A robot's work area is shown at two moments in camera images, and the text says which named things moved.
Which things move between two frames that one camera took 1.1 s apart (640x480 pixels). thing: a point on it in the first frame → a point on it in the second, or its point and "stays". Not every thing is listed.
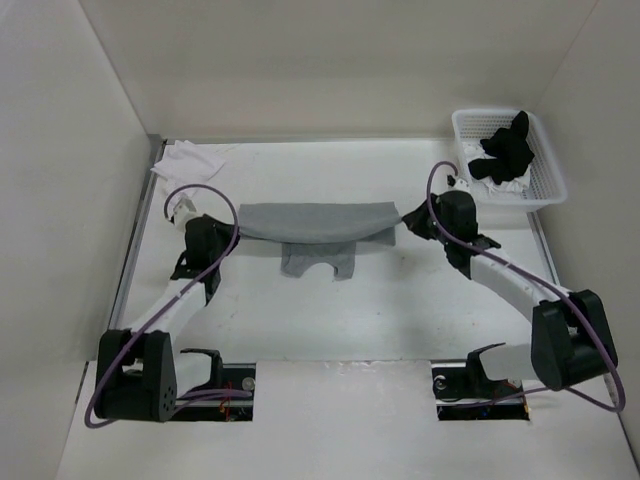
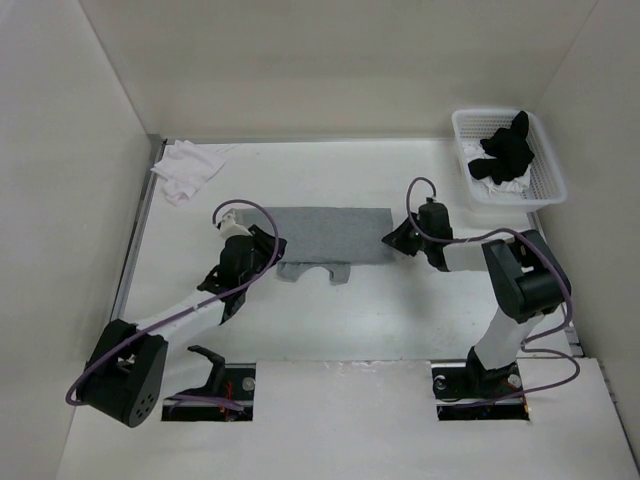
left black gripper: [227, 230] → [269, 246]
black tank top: [510, 149] stays
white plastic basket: [546, 183] stays
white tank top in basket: [513, 185] stays
